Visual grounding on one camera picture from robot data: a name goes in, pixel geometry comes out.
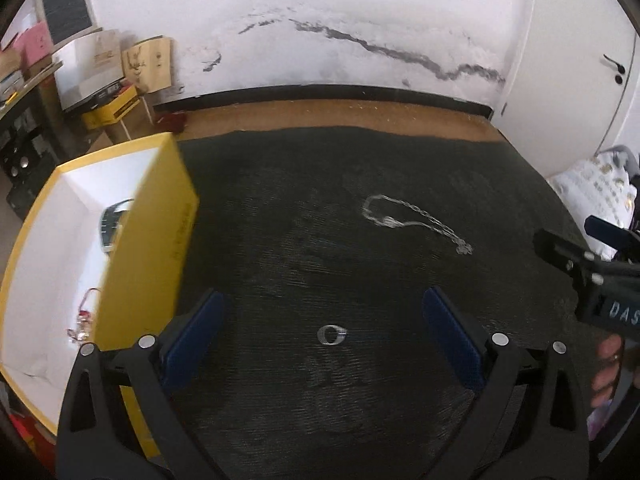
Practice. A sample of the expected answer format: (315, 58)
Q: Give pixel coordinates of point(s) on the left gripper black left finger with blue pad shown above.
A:
(96, 438)

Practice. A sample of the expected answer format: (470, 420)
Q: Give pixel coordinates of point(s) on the black wrist watch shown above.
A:
(110, 221)

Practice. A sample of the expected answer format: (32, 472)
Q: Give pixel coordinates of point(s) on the white door with handle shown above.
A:
(569, 83)

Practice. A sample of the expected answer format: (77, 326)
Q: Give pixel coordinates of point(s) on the white paper bag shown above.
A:
(89, 64)

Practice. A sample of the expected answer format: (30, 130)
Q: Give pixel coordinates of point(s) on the black desk with shelf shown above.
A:
(40, 95)

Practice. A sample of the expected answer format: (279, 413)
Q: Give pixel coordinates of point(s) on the person's hand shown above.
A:
(608, 352)

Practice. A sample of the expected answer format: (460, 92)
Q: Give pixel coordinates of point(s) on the brown paper bag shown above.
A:
(147, 64)

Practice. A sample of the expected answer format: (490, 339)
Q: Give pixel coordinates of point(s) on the patterned white cushion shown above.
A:
(600, 186)

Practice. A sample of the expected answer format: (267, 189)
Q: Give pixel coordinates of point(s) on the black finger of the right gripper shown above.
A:
(572, 259)

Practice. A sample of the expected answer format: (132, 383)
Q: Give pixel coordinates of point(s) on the yellow white open box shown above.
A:
(60, 290)

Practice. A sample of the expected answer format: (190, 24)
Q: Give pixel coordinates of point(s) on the yellow cardboard box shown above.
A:
(113, 111)

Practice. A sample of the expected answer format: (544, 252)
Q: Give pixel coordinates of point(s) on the black speaker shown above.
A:
(19, 154)

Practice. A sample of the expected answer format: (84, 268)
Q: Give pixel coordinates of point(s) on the dark round textured mat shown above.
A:
(323, 241)

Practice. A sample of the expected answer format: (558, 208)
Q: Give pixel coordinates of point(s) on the pink box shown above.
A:
(33, 44)

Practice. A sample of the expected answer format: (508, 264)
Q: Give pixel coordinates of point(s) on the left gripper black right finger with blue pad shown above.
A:
(526, 421)

